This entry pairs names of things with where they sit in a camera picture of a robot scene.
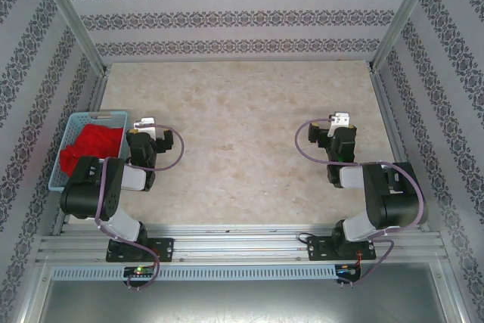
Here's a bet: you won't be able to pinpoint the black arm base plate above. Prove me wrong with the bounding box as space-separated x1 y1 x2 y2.
306 235 377 262
105 238 175 263

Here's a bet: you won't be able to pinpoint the light blue plastic basket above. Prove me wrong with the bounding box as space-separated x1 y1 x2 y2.
48 110 129 192

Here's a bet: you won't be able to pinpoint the grey metal sheet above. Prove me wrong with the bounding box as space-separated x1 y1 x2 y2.
37 279 455 323

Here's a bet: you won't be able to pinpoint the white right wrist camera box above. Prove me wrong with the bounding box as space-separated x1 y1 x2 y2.
327 111 352 138

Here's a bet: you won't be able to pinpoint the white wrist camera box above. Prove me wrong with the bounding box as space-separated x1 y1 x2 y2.
327 111 352 138
132 116 166 138

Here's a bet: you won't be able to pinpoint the small circuit board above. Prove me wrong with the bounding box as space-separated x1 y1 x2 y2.
120 265 159 289
335 263 363 287

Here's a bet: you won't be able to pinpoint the red t-shirt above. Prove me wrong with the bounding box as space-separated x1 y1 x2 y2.
58 123 125 179

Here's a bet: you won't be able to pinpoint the grey slotted cable duct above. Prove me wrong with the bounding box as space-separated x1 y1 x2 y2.
51 265 337 281

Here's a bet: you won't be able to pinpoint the aluminium frame post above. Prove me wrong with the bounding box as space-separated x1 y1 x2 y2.
29 0 110 76
370 0 443 74

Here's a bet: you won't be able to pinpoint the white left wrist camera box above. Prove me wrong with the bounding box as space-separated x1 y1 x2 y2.
132 116 166 138

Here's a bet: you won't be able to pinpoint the aluminium rail beam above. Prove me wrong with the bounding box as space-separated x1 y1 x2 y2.
36 224 451 266

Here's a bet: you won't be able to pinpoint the aluminium side rail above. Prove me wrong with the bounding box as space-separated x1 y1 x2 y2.
51 71 113 237
368 69 432 233

